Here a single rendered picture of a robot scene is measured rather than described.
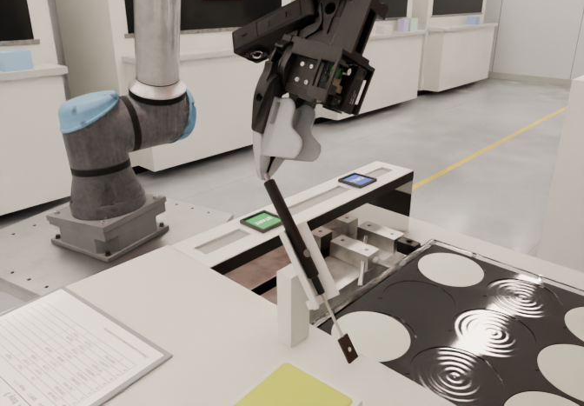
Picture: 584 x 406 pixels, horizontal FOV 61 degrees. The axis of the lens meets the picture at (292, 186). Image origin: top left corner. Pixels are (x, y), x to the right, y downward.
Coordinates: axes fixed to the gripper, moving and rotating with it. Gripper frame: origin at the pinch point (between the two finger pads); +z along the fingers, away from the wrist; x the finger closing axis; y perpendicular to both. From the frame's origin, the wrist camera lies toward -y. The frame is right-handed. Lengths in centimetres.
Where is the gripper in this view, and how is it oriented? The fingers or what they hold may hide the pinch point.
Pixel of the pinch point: (262, 166)
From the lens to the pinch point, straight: 54.5
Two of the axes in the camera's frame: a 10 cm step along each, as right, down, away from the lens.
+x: 5.6, 0.8, 8.2
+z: -3.4, 9.3, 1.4
